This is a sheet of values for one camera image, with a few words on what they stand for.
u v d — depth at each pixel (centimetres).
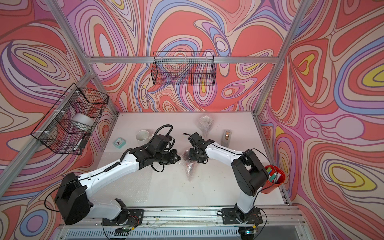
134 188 83
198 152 66
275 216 75
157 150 61
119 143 99
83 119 74
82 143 72
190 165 82
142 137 103
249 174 47
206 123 102
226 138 101
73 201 40
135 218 72
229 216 69
